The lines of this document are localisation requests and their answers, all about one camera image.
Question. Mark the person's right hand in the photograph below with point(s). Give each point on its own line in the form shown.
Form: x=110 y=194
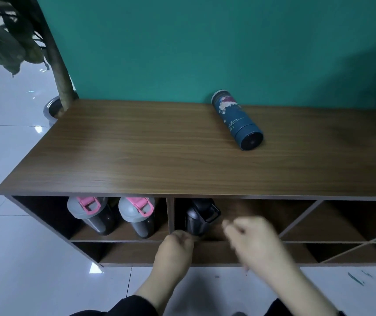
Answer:
x=260 y=243

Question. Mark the person's left hand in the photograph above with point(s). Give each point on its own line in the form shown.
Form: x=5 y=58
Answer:
x=173 y=253

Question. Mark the person's left fingers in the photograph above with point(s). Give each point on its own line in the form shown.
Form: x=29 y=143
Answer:
x=184 y=236

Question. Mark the person's right fingers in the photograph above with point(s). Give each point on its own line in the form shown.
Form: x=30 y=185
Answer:
x=232 y=228

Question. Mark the person's left forearm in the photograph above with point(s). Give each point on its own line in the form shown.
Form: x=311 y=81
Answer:
x=156 y=289

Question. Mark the person's right forearm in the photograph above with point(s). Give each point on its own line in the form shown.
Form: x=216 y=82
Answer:
x=290 y=289

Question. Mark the black shaker bottle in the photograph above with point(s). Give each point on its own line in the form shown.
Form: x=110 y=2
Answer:
x=199 y=220

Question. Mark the grey lid pink cap shaker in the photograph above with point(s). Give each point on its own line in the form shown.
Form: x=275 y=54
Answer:
x=138 y=215
x=92 y=215

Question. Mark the black sleeve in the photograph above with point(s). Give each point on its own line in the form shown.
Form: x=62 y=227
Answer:
x=278 y=309
x=122 y=309

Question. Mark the brown wooden shelf cabinet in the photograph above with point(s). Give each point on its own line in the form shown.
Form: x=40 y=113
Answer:
x=135 y=151

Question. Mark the dark blue patterned thermos bottle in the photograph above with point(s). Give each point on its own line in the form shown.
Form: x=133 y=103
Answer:
x=239 y=123

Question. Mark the silver plant pot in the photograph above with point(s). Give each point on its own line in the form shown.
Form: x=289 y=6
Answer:
x=51 y=110

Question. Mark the brown plant trunk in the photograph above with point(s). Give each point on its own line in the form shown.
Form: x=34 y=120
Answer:
x=56 y=55

